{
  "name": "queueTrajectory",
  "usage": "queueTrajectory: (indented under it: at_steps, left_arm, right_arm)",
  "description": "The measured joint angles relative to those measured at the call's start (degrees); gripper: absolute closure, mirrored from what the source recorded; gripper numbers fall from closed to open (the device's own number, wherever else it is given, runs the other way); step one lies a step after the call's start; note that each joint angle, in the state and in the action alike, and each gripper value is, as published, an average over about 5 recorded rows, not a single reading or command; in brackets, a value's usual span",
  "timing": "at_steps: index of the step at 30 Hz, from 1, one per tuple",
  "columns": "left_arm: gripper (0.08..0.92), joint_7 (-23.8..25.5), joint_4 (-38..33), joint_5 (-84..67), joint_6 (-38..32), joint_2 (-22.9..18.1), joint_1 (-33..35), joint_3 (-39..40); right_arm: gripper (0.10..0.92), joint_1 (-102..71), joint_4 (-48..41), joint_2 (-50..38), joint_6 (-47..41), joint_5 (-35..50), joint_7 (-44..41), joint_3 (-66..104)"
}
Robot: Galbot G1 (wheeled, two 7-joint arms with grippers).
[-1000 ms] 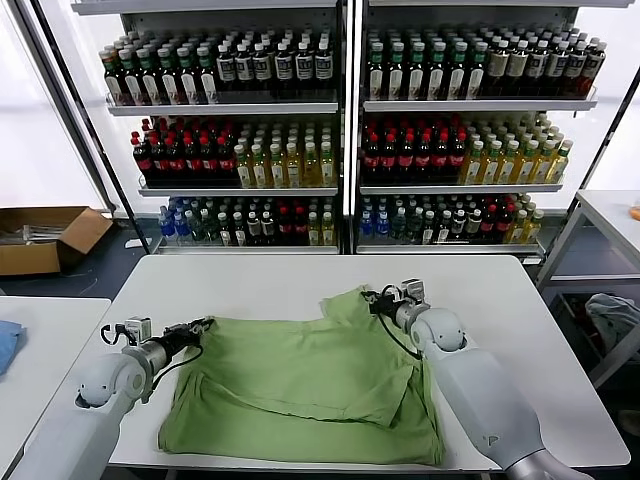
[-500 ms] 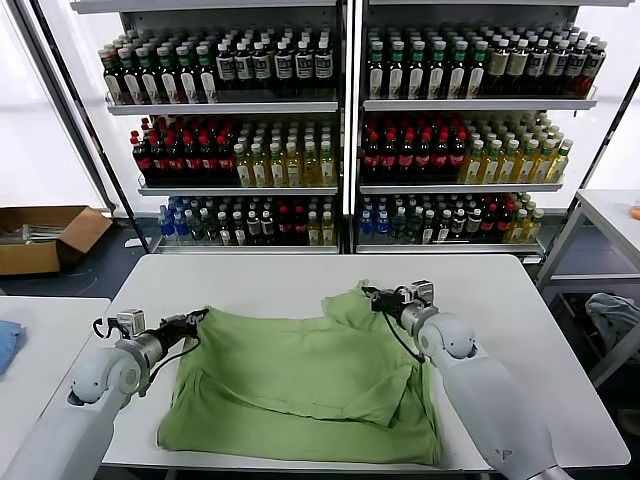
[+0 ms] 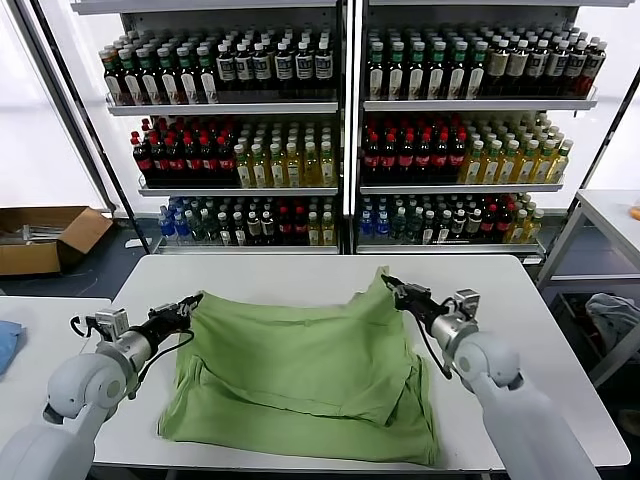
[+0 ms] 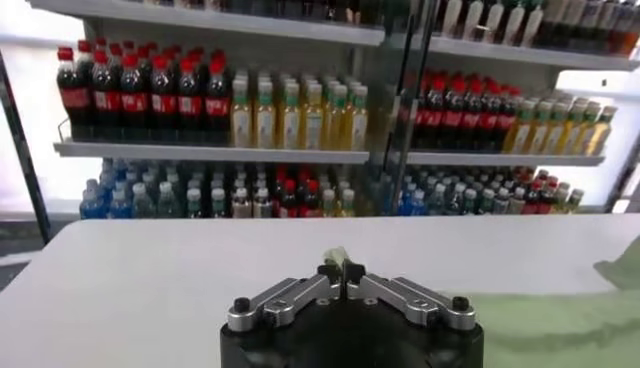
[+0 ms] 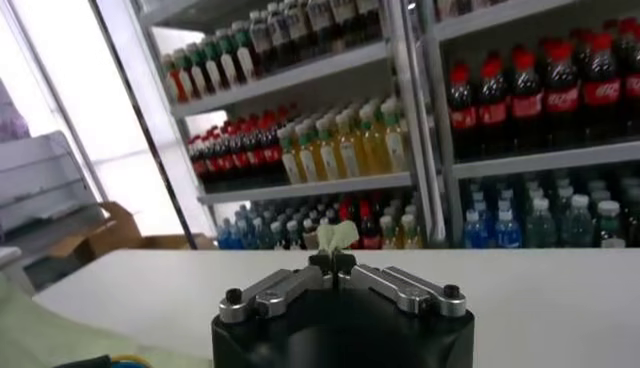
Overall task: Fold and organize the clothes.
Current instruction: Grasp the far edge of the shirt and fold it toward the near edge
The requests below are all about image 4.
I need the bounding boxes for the small cola bottle red cap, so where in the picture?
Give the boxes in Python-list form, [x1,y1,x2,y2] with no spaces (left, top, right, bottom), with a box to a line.
[299,179,323,219]
[278,179,300,219]
[522,180,542,216]
[538,180,557,216]

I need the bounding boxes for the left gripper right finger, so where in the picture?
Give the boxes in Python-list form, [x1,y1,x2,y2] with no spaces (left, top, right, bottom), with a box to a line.
[343,261,478,332]

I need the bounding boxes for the black window pole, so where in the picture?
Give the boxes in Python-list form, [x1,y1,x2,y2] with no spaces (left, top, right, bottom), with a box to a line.
[602,144,640,214]
[0,49,53,246]

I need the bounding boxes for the grey metal shelf rack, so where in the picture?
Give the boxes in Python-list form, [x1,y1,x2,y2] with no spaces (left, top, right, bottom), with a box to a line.
[27,0,401,221]
[394,0,640,217]

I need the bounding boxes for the blue drink bottle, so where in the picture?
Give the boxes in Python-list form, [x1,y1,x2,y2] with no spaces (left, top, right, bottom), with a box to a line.
[409,188,429,217]
[397,187,414,217]
[108,187,134,220]
[79,185,109,220]

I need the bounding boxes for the dark tea bottle green cap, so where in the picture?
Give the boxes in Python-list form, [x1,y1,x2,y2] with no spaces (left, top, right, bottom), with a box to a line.
[520,0,545,49]
[502,0,525,46]
[442,0,464,39]
[482,0,505,44]
[462,0,485,41]

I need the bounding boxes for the yellow tea bottle green cap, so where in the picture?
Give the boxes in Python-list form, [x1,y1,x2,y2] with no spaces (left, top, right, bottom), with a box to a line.
[277,82,301,150]
[301,82,325,151]
[522,101,550,155]
[539,102,566,156]
[503,99,534,155]
[253,80,276,150]
[324,83,349,151]
[572,102,601,156]
[348,84,370,152]
[230,79,253,149]
[554,102,584,156]
[584,104,619,157]

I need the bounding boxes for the light green polo shirt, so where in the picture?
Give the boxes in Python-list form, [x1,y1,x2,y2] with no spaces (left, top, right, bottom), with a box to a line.
[322,237,640,368]

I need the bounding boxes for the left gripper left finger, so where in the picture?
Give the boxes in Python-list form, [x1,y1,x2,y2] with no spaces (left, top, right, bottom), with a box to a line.
[227,263,344,334]

